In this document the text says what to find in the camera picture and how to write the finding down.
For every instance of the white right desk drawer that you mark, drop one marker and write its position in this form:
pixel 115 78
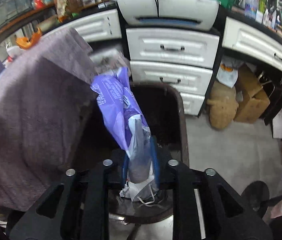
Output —
pixel 245 39

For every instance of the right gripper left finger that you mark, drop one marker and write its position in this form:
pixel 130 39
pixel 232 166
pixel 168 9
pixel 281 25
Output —
pixel 76 207

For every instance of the white printer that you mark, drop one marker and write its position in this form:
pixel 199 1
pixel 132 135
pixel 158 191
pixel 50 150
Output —
pixel 188 14

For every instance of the cardboard box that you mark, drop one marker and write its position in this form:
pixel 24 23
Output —
pixel 254 99

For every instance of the purple striped tablecloth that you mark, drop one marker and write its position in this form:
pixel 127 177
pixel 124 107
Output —
pixel 43 95

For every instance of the orange peel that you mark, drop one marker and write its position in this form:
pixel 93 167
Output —
pixel 27 43

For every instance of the red tin canister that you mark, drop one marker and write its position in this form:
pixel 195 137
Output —
pixel 38 4

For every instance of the white middle drawer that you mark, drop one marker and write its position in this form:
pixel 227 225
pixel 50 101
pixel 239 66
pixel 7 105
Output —
pixel 186 79

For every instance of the purple plastic bag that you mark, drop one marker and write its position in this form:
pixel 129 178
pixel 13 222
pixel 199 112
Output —
pixel 124 120

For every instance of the white orange-print plastic bag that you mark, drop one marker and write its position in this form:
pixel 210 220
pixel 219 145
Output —
pixel 228 71

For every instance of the water bottle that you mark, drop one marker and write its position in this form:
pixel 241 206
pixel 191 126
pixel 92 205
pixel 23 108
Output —
pixel 251 7

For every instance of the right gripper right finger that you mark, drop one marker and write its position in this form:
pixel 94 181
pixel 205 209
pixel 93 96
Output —
pixel 205 206

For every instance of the black stool base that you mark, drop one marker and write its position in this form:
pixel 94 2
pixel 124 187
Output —
pixel 256 194

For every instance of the brown trash bin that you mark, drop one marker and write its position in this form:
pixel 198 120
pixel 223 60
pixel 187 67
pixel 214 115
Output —
pixel 162 107

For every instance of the white left cabinet drawer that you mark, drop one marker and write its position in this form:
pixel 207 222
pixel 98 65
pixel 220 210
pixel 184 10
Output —
pixel 96 27

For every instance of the white face mask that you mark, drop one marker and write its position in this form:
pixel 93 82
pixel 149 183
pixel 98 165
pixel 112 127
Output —
pixel 144 192

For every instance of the white upper drawer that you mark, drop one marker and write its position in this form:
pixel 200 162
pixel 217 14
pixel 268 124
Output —
pixel 172 46

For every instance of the white lower drawer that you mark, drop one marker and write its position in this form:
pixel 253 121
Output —
pixel 192 103

